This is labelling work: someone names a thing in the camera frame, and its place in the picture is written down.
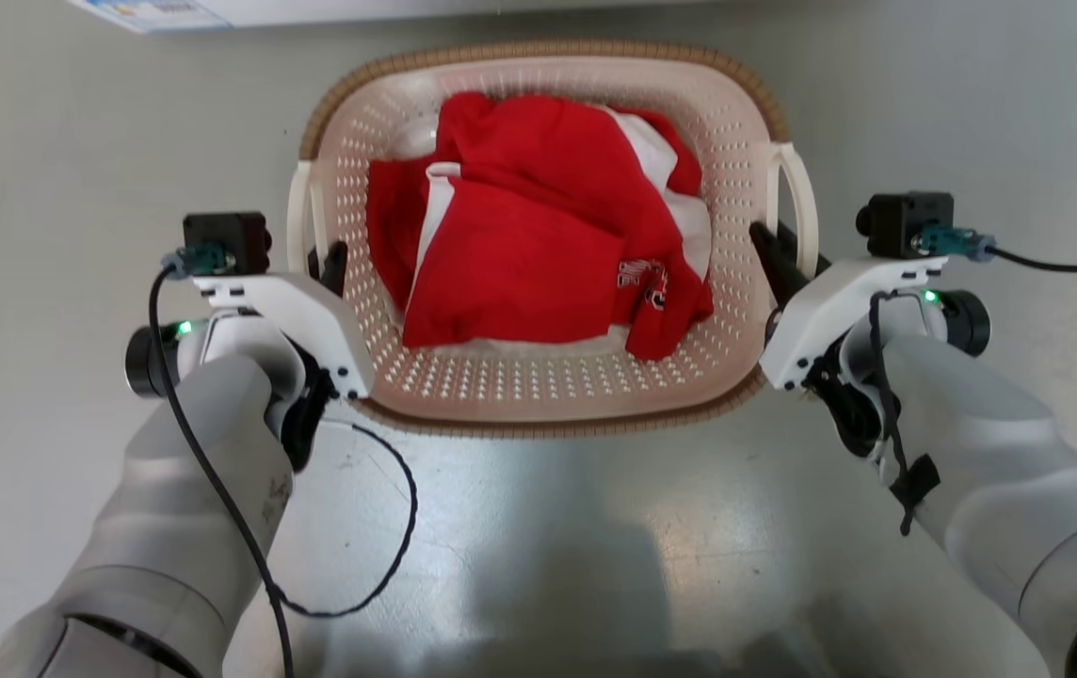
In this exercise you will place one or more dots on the beige perforated laundry basket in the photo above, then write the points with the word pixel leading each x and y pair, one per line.
pixel 538 386

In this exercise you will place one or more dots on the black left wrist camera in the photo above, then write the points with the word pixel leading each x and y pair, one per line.
pixel 228 240

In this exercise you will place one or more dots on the blue energy label sticker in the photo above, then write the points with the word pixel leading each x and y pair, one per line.
pixel 152 13

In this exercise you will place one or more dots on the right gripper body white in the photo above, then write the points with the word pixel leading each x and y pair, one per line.
pixel 830 306

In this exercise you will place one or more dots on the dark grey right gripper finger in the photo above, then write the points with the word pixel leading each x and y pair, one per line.
pixel 821 259
pixel 777 264

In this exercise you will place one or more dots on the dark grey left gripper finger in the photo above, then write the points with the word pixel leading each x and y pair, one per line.
pixel 336 268
pixel 315 264

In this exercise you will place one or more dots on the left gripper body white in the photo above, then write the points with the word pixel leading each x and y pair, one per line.
pixel 313 320

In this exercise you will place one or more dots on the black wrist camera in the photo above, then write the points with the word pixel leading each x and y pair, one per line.
pixel 228 240
pixel 906 224

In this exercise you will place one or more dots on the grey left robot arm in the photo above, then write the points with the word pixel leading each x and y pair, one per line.
pixel 181 480

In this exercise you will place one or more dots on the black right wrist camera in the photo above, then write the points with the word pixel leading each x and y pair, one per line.
pixel 906 224

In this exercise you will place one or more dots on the red and white garment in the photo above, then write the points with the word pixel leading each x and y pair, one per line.
pixel 520 264

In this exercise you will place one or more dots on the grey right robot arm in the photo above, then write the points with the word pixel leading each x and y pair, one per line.
pixel 1000 471

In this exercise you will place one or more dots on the white washing machine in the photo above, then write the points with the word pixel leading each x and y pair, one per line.
pixel 454 9

